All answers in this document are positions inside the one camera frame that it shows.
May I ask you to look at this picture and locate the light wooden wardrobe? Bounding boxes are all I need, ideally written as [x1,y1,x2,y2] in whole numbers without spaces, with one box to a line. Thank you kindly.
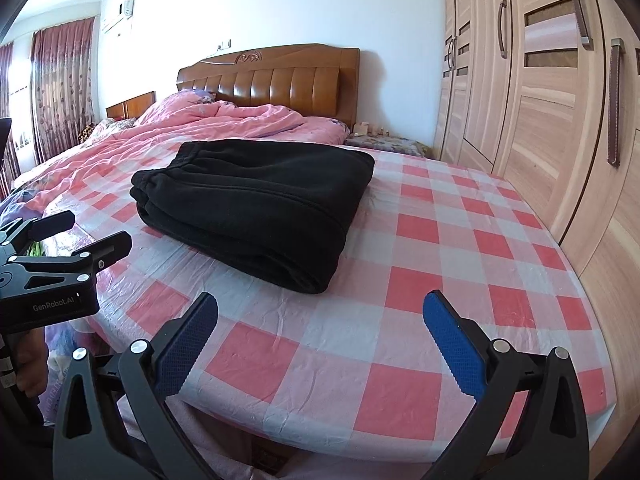
[432,0,640,461]

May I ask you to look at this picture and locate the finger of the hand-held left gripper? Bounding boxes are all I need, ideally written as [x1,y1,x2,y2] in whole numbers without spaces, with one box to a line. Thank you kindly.
[7,231,133,281]
[0,210,76,261]

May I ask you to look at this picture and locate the white air conditioner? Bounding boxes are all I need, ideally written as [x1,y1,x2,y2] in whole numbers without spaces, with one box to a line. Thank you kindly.
[101,0,137,36]

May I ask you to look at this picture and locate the pink quilt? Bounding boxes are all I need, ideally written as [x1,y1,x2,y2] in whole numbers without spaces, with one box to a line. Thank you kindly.
[0,95,351,221]

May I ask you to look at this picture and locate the translucent plastic bag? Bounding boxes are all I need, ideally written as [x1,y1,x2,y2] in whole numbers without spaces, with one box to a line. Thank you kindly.
[45,310,126,426]

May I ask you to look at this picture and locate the wooden padded headboard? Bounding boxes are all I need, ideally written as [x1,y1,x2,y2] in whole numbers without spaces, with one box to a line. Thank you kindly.
[176,44,361,128]

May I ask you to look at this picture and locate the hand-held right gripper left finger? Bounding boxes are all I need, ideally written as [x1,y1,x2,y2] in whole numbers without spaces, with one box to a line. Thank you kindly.
[52,292,221,480]

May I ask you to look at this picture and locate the small wooden headboard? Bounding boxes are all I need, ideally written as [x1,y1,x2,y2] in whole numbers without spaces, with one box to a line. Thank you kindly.
[106,91,157,121]

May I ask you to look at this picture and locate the person's left hand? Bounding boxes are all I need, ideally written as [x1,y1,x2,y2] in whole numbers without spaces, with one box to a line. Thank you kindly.
[17,329,52,402]

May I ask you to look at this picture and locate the brown patterned cloth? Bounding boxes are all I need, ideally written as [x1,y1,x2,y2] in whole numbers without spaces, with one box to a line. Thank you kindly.
[77,117,136,146]

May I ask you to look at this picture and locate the purple pillow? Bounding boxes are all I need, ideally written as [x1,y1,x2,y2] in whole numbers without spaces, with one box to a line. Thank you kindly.
[177,89,219,106]

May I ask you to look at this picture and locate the black pants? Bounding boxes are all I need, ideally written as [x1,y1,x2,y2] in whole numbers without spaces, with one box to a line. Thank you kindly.
[130,140,376,295]

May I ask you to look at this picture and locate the pink checkered bed sheet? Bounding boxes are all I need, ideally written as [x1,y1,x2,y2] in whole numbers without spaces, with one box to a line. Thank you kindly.
[15,145,616,461]

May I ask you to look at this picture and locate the nightstand with floral cover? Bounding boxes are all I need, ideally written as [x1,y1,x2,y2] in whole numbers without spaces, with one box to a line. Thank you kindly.
[345,132,431,159]

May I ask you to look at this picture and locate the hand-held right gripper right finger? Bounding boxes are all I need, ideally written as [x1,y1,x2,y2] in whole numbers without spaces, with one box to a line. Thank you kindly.
[422,289,591,480]

